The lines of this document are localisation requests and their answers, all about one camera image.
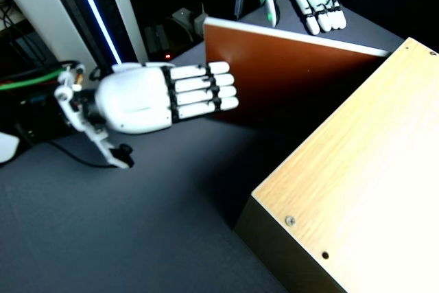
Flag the black device with red light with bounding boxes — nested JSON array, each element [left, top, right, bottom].
[[143, 7, 207, 61]]

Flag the green cable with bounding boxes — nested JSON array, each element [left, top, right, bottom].
[[0, 69, 75, 92]]

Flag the blue-white light strip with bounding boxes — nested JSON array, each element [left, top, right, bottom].
[[70, 0, 123, 67]]

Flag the grey table cloth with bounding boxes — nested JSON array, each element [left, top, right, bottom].
[[0, 0, 405, 293]]

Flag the light wooden box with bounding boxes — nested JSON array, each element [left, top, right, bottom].
[[233, 36, 439, 293]]

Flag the reddish-brown wooden board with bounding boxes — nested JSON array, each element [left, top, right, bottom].
[[202, 16, 392, 132]]

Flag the black cable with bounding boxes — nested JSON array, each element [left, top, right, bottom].
[[13, 124, 119, 170]]

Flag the white column stand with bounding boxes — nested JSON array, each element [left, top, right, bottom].
[[0, 0, 149, 69]]

